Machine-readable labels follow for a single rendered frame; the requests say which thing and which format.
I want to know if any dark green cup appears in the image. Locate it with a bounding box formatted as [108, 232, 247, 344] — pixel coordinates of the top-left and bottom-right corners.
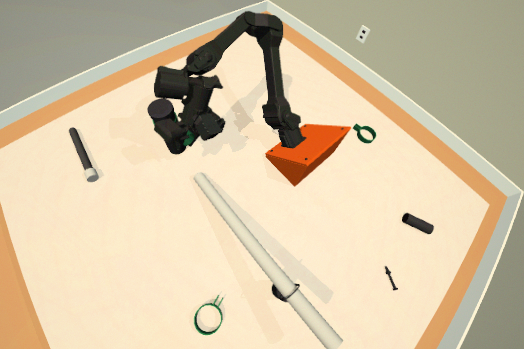
[174, 112, 195, 146]

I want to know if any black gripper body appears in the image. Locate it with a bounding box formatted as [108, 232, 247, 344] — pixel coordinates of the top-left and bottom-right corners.
[154, 97, 211, 143]

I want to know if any black cylinder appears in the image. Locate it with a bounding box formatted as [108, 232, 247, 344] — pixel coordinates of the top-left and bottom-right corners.
[147, 99, 186, 155]
[402, 212, 434, 234]

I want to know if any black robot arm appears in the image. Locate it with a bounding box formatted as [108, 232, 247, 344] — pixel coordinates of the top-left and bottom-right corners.
[154, 11, 307, 149]

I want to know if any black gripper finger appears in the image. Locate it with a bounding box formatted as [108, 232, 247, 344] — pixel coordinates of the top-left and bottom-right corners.
[188, 127, 200, 147]
[175, 134, 190, 151]

